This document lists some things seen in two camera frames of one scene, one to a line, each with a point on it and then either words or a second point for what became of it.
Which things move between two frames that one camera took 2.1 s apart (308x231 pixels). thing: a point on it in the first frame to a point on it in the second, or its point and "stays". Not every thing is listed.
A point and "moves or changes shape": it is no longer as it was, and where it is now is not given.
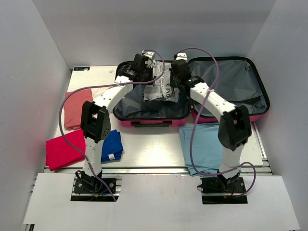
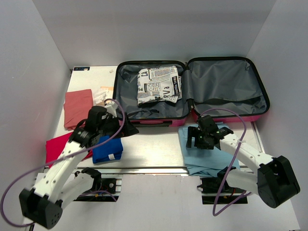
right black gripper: (172, 83) to (192, 132)
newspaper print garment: (161, 88) moves or changes shape
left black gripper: (150, 70) to (129, 129)
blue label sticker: (81, 68) stays
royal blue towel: (112, 148) stays
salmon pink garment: (73, 108) stays
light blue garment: (207, 148) stays
